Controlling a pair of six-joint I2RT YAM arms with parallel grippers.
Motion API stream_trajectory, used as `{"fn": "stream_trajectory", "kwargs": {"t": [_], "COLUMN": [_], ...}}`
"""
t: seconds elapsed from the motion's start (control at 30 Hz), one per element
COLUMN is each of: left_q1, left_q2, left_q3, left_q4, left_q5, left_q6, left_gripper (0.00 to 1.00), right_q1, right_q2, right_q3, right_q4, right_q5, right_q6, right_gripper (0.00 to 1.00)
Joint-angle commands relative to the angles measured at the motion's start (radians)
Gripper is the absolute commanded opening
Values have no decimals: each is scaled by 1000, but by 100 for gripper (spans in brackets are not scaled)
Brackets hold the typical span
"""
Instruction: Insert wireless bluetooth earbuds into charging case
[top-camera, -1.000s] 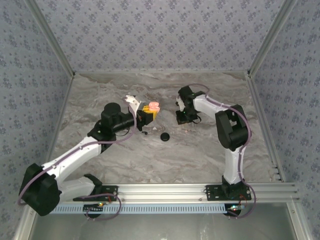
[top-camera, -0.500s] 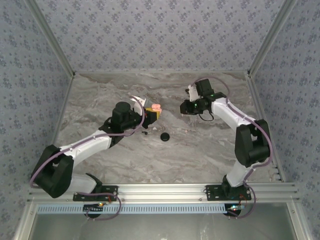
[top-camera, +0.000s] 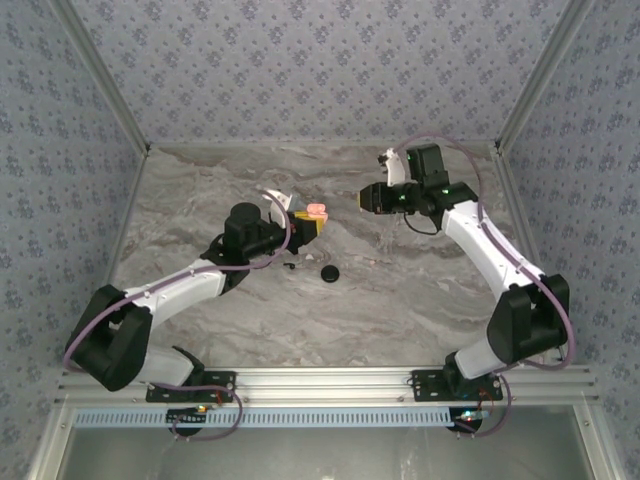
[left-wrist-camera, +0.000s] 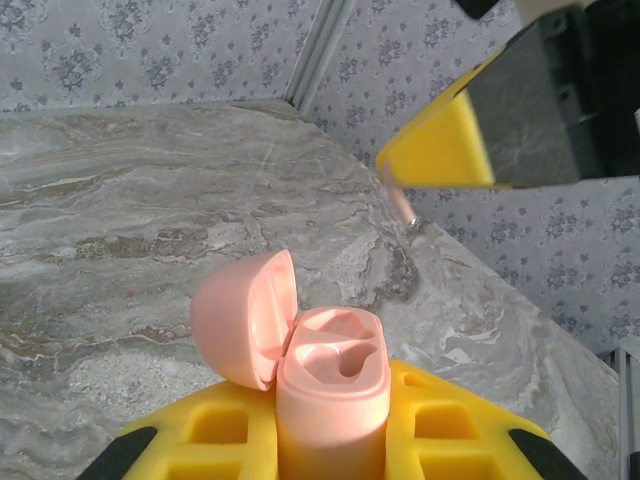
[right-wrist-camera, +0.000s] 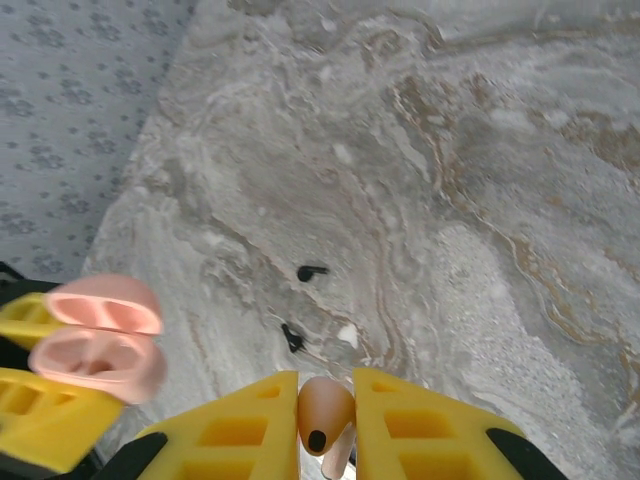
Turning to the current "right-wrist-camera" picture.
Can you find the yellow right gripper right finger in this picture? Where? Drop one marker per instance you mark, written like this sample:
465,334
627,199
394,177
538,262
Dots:
425,440

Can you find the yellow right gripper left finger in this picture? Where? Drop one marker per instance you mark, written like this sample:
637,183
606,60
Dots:
235,440

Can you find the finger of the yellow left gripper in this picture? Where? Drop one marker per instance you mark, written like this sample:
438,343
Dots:
25,317
45,425

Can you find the pink earbud charging case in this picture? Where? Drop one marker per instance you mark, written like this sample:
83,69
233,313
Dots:
110,295

